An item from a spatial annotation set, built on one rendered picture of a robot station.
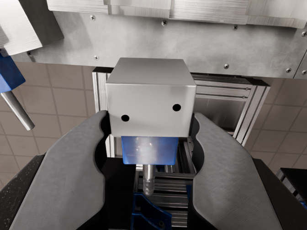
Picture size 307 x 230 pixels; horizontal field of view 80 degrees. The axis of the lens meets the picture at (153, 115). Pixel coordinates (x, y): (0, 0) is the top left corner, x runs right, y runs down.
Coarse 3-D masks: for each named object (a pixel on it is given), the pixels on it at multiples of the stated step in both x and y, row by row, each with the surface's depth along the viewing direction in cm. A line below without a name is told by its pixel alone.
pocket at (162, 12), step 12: (108, 0) 15; (120, 0) 16; (132, 0) 16; (144, 0) 16; (156, 0) 16; (168, 0) 16; (108, 12) 14; (120, 12) 15; (132, 12) 15; (144, 12) 15; (156, 12) 15; (168, 12) 15
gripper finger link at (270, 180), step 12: (264, 168) 7; (264, 180) 7; (276, 180) 7; (276, 192) 6; (288, 192) 7; (276, 204) 6; (288, 204) 6; (300, 204) 6; (288, 216) 6; (300, 216) 6; (288, 228) 5; (300, 228) 5
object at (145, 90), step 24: (120, 72) 11; (144, 72) 12; (168, 72) 12; (120, 96) 10; (144, 96) 10; (168, 96) 10; (192, 96) 10; (120, 120) 11; (144, 120) 11; (168, 120) 11; (144, 144) 14; (168, 144) 14; (144, 168) 17; (144, 192) 18
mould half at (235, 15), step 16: (48, 0) 14; (64, 0) 14; (80, 0) 14; (96, 0) 14; (176, 0) 14; (192, 0) 14; (208, 0) 14; (224, 0) 14; (240, 0) 14; (176, 16) 14; (192, 16) 14; (208, 16) 14; (224, 16) 14; (240, 16) 14
